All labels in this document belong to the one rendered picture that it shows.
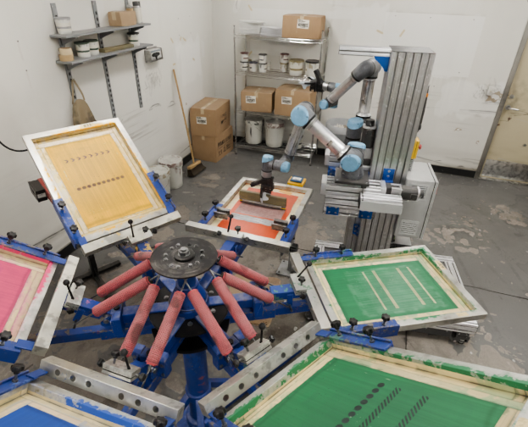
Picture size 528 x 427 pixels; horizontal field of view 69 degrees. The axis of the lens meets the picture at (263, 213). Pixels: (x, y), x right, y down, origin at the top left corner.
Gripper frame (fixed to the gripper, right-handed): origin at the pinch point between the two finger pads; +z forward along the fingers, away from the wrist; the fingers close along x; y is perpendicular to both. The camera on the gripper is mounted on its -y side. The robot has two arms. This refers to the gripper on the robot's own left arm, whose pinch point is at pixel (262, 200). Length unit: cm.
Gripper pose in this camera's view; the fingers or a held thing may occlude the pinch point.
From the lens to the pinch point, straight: 280.0
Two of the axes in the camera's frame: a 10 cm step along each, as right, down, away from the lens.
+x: 3.2, -4.9, 8.1
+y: 9.4, 2.1, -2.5
